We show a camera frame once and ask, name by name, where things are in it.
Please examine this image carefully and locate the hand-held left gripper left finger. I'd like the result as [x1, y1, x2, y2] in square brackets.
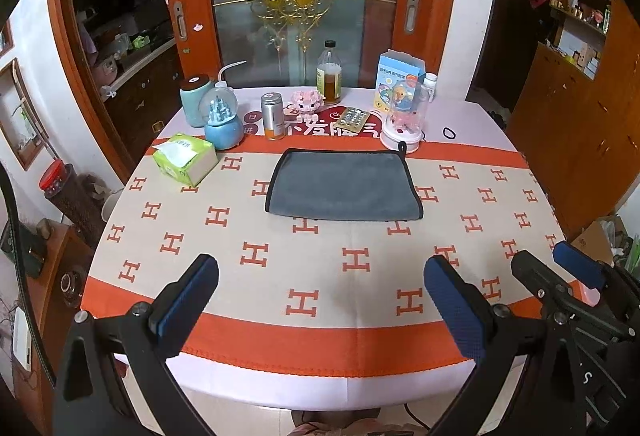
[52, 253, 221, 436]

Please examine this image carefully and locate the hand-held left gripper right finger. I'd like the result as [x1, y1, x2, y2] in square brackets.
[423, 255, 592, 436]

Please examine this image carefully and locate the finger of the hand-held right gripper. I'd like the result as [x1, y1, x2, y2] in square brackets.
[511, 249, 632, 343]
[553, 241, 640, 313]

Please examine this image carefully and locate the grey towel with black trim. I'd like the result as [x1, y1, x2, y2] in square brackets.
[264, 147, 425, 221]

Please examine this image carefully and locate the cardboard box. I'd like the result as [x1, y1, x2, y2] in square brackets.
[570, 215, 632, 267]

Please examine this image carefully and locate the white bowl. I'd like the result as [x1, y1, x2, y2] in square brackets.
[101, 194, 122, 223]

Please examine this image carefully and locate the wooden side cabinet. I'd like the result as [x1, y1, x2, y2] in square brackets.
[10, 220, 96, 436]

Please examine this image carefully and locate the green tissue box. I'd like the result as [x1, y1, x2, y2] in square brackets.
[152, 133, 219, 188]

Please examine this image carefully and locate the red lidded jar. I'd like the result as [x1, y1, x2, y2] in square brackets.
[52, 163, 108, 247]

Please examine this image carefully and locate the orange patterned tablecloth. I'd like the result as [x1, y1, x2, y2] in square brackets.
[80, 87, 587, 409]

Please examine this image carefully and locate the blue snow globe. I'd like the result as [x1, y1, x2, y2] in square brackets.
[199, 85, 241, 150]

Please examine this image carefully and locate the red lid jar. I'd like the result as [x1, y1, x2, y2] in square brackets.
[39, 161, 68, 198]

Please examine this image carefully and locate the wooden shelf cabinet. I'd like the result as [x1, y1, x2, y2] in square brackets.
[506, 0, 640, 242]

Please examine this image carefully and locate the teal insulated cup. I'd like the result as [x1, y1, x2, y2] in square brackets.
[180, 74, 213, 127]

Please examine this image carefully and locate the clear dome toy display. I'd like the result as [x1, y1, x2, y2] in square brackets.
[379, 83, 432, 153]

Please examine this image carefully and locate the silver can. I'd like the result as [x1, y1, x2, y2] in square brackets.
[260, 92, 286, 141]

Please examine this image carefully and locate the pill blister pack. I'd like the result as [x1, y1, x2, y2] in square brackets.
[334, 106, 371, 134]

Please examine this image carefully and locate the wooden kitchen counter cabinet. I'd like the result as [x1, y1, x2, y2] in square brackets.
[95, 36, 185, 167]

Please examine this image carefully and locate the pink block pig toy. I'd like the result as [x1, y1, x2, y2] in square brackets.
[288, 89, 323, 116]

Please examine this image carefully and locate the blue cardboard carton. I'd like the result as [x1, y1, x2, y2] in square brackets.
[372, 50, 427, 113]

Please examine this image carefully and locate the glass bottle with amber liquid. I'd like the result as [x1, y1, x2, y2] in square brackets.
[316, 40, 343, 106]

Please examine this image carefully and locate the black cable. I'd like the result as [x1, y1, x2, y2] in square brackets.
[0, 163, 57, 389]

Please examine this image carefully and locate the wooden picture frame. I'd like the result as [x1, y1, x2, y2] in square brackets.
[0, 57, 51, 172]

